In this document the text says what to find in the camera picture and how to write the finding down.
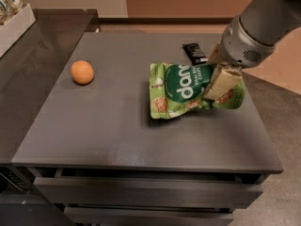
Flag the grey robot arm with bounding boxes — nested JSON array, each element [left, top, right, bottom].
[[203, 0, 301, 100]]

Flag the orange fruit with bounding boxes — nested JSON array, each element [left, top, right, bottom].
[[71, 60, 94, 85]]

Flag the upper grey drawer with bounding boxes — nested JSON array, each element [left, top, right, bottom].
[[34, 177, 262, 208]]

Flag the lower grey drawer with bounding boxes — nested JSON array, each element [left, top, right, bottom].
[[64, 207, 233, 226]]

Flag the grey drawer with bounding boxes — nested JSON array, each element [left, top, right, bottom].
[[64, 207, 233, 226], [34, 177, 262, 208]]

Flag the black chocolate bar wrapper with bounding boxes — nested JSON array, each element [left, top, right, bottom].
[[182, 43, 208, 65]]

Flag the snack bags in box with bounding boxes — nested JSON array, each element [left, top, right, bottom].
[[0, 0, 24, 25]]

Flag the white box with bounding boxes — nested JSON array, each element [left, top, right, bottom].
[[0, 4, 36, 57]]

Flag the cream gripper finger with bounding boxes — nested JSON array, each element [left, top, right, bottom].
[[207, 44, 221, 64], [203, 64, 242, 101]]

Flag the green rice chip bag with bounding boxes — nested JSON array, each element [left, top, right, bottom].
[[150, 62, 246, 120]]

